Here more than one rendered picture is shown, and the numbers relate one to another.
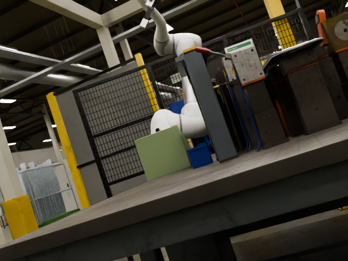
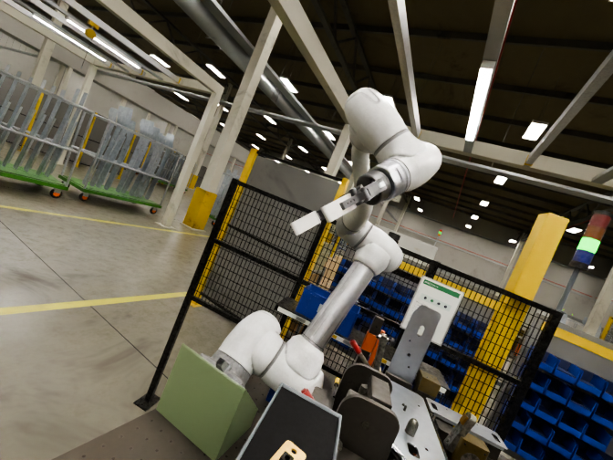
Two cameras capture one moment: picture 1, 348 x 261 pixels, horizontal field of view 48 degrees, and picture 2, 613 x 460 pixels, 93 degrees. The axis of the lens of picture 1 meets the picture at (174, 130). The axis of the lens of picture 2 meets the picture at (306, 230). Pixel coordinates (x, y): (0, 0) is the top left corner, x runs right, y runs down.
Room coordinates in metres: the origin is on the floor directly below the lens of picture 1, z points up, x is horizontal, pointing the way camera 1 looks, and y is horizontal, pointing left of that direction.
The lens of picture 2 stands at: (1.38, -0.13, 1.51)
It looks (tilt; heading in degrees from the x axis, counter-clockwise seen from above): 3 degrees down; 8
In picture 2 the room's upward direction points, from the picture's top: 23 degrees clockwise
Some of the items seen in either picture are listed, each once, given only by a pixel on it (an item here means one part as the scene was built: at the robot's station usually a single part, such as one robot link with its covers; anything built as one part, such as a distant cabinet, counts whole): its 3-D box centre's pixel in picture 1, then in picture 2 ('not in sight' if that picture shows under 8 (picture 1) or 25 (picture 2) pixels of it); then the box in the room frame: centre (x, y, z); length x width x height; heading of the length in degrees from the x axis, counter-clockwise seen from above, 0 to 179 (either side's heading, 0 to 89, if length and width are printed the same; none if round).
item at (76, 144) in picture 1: (119, 156); (263, 247); (4.48, 0.68, 1.00); 1.34 x 0.14 x 2.00; 73
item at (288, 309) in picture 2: not in sight; (357, 339); (2.91, -0.38, 1.02); 0.90 x 0.22 x 0.03; 87
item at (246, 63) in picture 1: (255, 100); not in sight; (1.42, -0.31, 0.88); 0.12 x 0.07 x 0.36; 87
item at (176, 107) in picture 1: (191, 106); (328, 308); (2.92, -0.18, 1.10); 0.30 x 0.17 x 0.13; 83
